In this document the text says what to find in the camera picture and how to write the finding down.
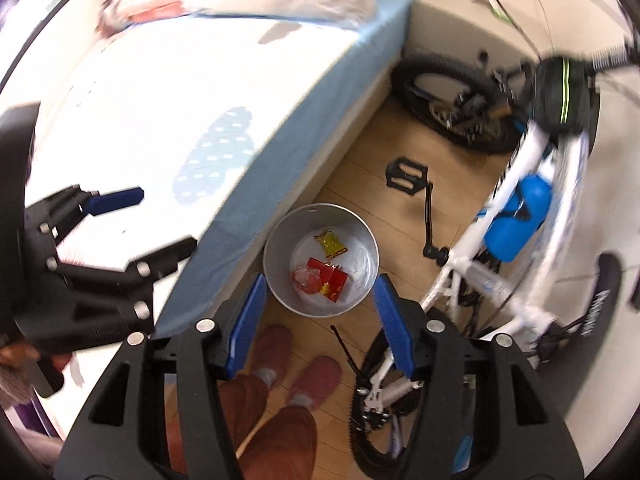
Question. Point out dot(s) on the white crumpled tissue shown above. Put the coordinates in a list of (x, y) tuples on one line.
[(360, 265)]

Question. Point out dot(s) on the silver metal bin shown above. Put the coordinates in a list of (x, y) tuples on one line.
[(280, 240)]

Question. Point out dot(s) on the pink slipper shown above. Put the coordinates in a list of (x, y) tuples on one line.
[(317, 377), (272, 350)]

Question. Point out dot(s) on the beige bedside cabinet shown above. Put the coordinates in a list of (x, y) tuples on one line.
[(450, 25)]

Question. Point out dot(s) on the white bicycle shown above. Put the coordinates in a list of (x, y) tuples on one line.
[(530, 145)]

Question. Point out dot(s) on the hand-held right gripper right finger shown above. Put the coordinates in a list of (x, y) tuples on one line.
[(392, 320)]

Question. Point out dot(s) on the person's left forearm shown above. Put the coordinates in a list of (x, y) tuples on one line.
[(10, 390)]

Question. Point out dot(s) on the blue water bottle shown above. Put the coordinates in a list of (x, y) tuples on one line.
[(520, 220)]

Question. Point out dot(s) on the printed play mat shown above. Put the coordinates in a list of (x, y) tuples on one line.
[(150, 85)]

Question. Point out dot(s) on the clear plastic wrapper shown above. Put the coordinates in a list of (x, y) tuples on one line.
[(306, 279)]

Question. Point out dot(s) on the person's right leg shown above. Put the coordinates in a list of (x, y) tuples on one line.
[(280, 445)]

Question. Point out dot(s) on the person's left leg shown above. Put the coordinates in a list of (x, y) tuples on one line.
[(240, 400)]

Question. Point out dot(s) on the yellow red printed wrapper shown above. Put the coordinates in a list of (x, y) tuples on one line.
[(330, 244)]

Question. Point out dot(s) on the folded colourful clothes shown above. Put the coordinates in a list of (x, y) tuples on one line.
[(145, 7)]

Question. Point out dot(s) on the person's left hand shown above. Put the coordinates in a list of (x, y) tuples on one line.
[(12, 355)]

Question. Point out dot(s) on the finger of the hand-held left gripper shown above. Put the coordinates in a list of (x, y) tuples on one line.
[(165, 257), (115, 200)]

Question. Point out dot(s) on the person's leg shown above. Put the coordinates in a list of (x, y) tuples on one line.
[(280, 445), (240, 400)]

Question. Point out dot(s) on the bed with blue sheet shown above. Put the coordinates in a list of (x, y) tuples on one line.
[(310, 125)]

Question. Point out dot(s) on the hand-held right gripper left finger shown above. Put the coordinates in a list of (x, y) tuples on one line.
[(245, 320)]

